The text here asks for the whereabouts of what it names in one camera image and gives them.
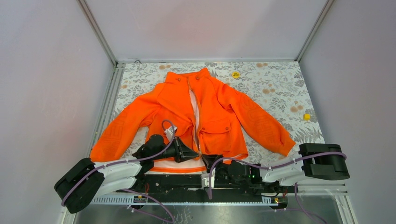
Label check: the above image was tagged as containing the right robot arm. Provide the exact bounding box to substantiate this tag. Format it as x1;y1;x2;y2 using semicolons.
201;143;350;192

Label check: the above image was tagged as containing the yellow round sticker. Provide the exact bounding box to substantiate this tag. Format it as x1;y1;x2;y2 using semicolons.
231;71;240;79

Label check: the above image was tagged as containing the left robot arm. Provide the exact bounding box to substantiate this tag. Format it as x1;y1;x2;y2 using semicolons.
54;134;199;214

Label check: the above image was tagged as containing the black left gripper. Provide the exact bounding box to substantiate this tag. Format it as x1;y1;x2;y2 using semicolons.
152;136;199;163

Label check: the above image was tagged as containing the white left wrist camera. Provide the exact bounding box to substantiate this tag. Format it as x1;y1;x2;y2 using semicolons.
164;126;177;142

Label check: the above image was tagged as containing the aluminium frame post left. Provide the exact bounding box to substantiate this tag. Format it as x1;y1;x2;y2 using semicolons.
77;0;118;66

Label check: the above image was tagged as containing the orange zip jacket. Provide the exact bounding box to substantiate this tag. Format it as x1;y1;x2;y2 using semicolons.
90;68;295;173

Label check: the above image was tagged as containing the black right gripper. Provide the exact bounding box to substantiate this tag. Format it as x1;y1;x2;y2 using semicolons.
202;154;235;182

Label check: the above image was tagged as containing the floral patterned table mat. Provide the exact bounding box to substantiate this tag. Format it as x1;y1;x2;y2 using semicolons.
111;61;335;175

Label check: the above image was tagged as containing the slotted metal cable rail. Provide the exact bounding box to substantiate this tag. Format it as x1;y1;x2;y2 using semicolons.
91;191;279;206

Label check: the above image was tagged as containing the aluminium frame post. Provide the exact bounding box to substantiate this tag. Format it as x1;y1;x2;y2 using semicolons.
294;0;335;62
77;0;118;66

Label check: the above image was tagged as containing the small yellow cube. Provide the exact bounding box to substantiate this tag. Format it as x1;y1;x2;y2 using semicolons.
303;113;311;121

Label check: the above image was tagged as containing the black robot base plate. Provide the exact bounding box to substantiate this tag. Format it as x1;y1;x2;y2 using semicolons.
130;174;294;199

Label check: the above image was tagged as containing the aluminium frame post right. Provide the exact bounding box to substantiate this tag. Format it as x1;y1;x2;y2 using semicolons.
294;0;335;62

